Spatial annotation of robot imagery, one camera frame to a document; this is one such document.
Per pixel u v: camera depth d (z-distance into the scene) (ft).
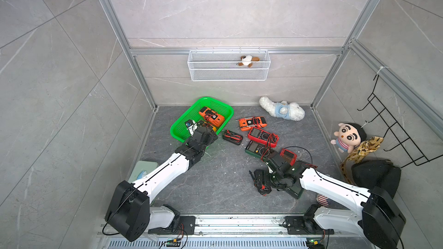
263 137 3.21
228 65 3.30
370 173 2.26
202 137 2.06
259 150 3.12
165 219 2.01
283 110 3.33
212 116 3.52
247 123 3.50
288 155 3.04
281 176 2.04
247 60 2.86
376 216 1.30
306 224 2.11
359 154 2.51
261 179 2.42
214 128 3.34
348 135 2.68
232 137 3.30
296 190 2.62
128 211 1.33
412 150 1.98
